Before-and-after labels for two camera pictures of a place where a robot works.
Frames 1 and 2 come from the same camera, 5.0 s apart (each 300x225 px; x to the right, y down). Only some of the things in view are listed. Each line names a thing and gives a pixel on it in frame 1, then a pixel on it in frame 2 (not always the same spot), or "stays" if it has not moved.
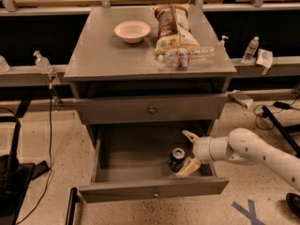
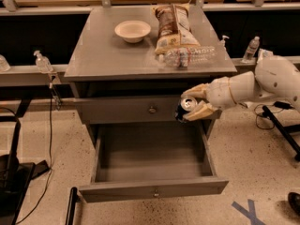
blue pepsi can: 177,159 to 186,106
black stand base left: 16,177 stays
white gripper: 201,150 to 218,94
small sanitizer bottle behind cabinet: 222,42 stays
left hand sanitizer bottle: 42,64 stays
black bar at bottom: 71,205 stays
